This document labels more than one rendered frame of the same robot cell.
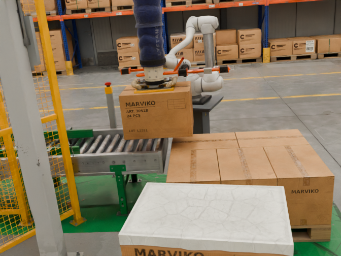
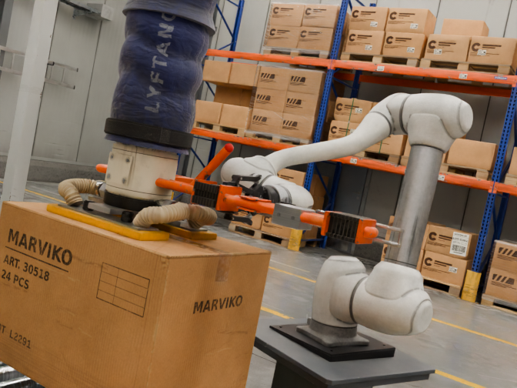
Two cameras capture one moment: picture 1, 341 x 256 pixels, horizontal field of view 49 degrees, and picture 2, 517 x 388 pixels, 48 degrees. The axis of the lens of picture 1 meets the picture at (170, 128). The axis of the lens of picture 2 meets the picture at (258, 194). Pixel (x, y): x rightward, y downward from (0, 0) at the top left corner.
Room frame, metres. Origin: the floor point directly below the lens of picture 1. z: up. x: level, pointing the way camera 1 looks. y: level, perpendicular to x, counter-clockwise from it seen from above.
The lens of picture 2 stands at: (2.03, -0.86, 1.31)
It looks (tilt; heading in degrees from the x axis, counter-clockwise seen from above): 3 degrees down; 27
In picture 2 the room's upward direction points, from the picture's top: 11 degrees clockwise
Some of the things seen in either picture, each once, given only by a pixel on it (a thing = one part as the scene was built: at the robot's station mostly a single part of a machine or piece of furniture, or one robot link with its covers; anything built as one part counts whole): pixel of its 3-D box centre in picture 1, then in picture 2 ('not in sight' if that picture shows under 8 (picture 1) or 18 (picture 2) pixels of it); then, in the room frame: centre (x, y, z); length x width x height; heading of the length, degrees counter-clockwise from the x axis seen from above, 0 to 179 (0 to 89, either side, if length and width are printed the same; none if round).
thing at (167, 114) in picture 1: (158, 109); (124, 299); (3.25, 0.09, 0.87); 0.60 x 0.40 x 0.40; 84
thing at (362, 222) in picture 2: (223, 69); (348, 227); (3.18, -0.49, 1.20); 0.08 x 0.07 x 0.05; 84
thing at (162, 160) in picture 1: (164, 149); not in sight; (3.26, 0.07, 0.48); 0.70 x 0.03 x 0.15; 175
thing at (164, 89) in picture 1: (154, 88); (106, 215); (3.15, 0.11, 1.09); 0.34 x 0.10 x 0.05; 84
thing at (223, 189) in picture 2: (182, 71); (216, 195); (3.22, -0.14, 1.20); 0.10 x 0.08 x 0.06; 174
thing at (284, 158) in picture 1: (240, 173); not in sight; (2.90, -0.57, 0.34); 1.20 x 1.00 x 0.40; 85
